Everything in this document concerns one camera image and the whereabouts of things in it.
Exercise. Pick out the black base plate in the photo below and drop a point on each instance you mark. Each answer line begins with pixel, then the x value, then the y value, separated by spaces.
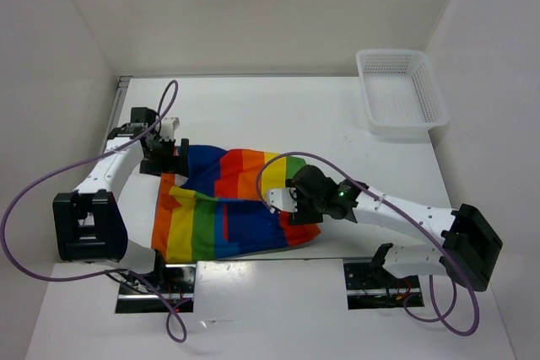
pixel 369 289
pixel 176 283

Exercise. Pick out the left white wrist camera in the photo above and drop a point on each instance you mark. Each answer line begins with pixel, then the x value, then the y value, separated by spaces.
pixel 168 127

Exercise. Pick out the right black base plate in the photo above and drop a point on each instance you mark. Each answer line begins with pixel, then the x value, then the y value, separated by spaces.
pixel 369 289

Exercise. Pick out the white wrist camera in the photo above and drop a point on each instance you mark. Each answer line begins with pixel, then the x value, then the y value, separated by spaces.
pixel 168 127
pixel 282 199

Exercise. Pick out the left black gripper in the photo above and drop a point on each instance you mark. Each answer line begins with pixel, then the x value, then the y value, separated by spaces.
pixel 173 164

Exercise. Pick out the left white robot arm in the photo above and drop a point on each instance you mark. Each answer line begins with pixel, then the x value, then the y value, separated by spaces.
pixel 88 222

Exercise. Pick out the white plastic basket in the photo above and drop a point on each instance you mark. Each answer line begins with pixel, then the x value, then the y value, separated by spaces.
pixel 401 94

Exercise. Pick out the rainbow striped shorts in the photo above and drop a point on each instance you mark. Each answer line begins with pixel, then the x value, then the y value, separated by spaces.
pixel 216 213

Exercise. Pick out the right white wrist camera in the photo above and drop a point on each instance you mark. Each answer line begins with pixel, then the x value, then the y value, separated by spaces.
pixel 282 199

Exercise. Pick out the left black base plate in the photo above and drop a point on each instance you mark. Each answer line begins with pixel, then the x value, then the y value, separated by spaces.
pixel 176 283

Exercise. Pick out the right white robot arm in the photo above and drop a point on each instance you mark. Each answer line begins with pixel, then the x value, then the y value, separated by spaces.
pixel 459 243

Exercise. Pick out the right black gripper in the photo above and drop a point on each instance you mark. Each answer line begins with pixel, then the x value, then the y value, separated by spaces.
pixel 303 217

